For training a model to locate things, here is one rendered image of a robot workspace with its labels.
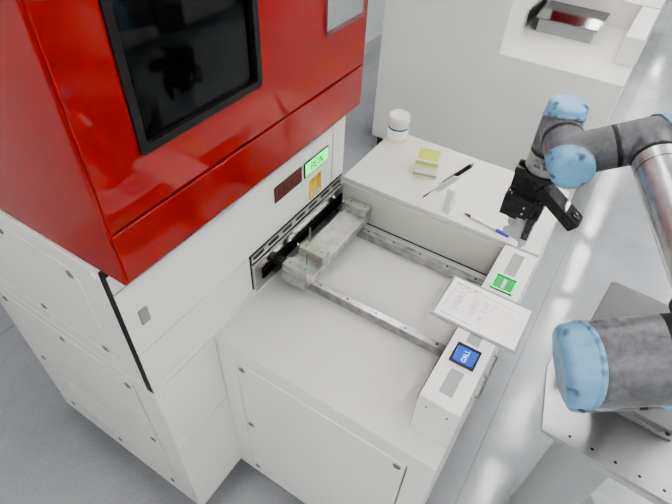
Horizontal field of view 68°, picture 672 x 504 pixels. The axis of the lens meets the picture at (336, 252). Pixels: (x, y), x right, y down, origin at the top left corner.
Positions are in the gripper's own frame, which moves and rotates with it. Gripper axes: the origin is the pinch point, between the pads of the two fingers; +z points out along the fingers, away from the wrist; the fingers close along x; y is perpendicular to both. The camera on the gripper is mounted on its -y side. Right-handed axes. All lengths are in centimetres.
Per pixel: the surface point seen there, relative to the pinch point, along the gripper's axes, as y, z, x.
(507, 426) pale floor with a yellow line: -19, 111, -25
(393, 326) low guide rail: 20.8, 26.0, 18.9
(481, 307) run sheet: 2.8, 14.3, 10.5
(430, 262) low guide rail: 22.6, 26.0, -8.1
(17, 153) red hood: 71, -33, 65
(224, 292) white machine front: 59, 17, 40
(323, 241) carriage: 52, 23, 5
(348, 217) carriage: 51, 23, -8
